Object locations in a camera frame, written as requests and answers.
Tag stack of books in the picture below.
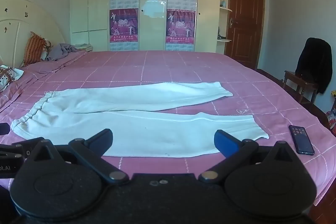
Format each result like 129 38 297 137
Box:
72 43 94 53

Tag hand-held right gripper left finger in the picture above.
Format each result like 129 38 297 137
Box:
25 129 130 185

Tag grey crumpled cloth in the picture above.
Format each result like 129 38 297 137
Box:
45 43 80 61

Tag black jacket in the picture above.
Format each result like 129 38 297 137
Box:
295 37 333 95

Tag orange striped pillow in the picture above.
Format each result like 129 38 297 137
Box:
22 31 48 66

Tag cream corner shelves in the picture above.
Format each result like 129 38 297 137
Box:
216 0 234 43

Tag cream wooden headboard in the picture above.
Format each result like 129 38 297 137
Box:
0 0 68 67

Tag white pants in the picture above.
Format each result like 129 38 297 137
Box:
11 81 270 158

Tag red packets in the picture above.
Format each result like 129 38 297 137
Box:
325 103 336 133

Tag black smartphone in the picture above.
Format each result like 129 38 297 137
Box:
289 125 315 155

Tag brown wooden door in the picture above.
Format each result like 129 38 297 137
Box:
224 0 265 69

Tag bed with pink checked sheet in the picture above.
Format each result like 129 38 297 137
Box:
0 50 336 214

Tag white patterned pillow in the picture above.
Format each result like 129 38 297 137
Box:
0 65 25 92

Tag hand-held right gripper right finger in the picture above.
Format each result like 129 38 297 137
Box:
198 130 300 184

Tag dark wooden chair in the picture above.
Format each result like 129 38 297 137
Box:
283 70 320 111

